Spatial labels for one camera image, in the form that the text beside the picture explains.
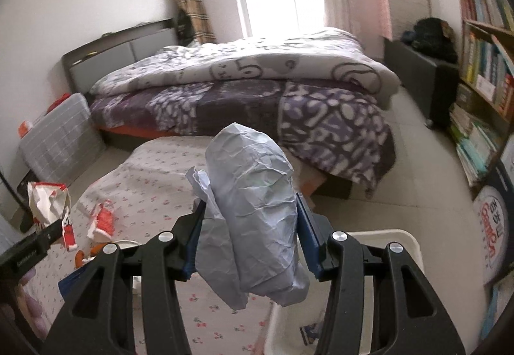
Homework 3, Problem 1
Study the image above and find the large black bag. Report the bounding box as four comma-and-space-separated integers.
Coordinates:
412, 17, 457, 59

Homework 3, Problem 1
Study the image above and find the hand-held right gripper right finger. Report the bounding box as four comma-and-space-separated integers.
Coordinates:
295, 192, 466, 355

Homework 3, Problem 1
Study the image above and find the white cabinet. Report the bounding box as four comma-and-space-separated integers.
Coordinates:
375, 0, 433, 39

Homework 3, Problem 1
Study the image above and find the red object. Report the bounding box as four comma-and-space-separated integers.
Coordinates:
46, 93, 72, 112

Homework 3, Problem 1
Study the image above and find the grey checked cushion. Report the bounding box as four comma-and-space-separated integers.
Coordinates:
20, 92, 107, 186

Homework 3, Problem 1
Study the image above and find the white plastic bin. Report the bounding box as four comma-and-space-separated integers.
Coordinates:
263, 230, 424, 355

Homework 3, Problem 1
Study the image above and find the black cable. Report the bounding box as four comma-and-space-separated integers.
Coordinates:
0, 168, 35, 233

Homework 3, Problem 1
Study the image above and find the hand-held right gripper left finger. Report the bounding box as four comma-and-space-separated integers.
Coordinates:
42, 196, 209, 355

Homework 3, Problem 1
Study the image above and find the blue flat packet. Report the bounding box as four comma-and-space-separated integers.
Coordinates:
58, 270, 88, 297

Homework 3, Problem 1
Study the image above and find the wooden bookshelf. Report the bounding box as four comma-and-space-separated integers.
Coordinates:
444, 0, 514, 195

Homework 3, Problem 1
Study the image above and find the torn white red wrapper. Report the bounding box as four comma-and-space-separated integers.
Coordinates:
27, 182, 77, 252

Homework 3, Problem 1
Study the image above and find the pale blue paper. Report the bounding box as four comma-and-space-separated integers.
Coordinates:
185, 122, 312, 311

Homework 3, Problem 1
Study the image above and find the stack of books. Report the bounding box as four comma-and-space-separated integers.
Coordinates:
448, 102, 503, 188

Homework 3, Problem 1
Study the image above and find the small black bag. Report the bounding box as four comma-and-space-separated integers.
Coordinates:
176, 10, 194, 46

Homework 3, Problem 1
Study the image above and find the black low cabinet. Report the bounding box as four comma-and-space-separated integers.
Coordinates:
383, 36, 459, 128

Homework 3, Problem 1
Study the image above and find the cherry print cloth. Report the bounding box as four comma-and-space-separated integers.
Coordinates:
24, 136, 322, 355

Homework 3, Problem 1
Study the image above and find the plaid fabric roll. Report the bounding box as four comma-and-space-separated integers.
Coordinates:
173, 0, 216, 47

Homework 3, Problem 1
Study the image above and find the red snack wrapper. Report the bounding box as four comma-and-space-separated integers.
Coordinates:
87, 199, 116, 240

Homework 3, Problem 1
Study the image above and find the row of books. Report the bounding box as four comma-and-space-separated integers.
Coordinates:
460, 32, 514, 116
456, 0, 514, 31

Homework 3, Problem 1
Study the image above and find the grey bed headboard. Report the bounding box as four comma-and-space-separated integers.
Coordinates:
61, 17, 178, 96

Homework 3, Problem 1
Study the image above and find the person's left hand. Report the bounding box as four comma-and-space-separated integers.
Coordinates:
16, 270, 51, 340

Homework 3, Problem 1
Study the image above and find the small orange scrap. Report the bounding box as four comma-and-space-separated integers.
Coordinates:
75, 245, 101, 265

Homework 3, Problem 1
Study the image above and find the purple patterned blanket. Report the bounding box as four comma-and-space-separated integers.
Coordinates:
89, 80, 397, 196

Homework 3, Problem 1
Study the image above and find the white grey printed duvet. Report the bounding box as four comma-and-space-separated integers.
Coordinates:
89, 27, 402, 112

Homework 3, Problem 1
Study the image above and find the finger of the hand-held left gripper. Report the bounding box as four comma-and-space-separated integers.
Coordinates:
38, 219, 66, 248

